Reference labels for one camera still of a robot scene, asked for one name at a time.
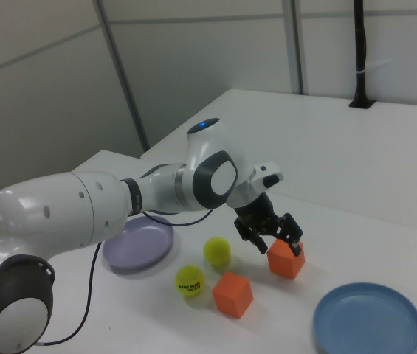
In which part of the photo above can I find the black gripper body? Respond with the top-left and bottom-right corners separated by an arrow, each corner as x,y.
232,191 -> 279,232

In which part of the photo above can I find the yellow tennis ball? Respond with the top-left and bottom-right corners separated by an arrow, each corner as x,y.
203,236 -> 232,266
175,265 -> 205,298

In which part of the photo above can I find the orange foam cube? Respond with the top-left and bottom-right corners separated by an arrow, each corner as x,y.
211,271 -> 255,319
266,238 -> 306,280

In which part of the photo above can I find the purple plastic plate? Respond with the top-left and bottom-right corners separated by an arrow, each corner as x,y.
101,215 -> 175,274

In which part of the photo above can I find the blue plastic plate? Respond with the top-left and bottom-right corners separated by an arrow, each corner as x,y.
312,282 -> 417,354

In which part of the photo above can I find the black pole with clamp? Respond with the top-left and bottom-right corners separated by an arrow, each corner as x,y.
348,0 -> 376,110

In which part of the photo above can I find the long dark arm cable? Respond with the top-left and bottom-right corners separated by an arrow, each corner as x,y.
36,208 -> 215,347

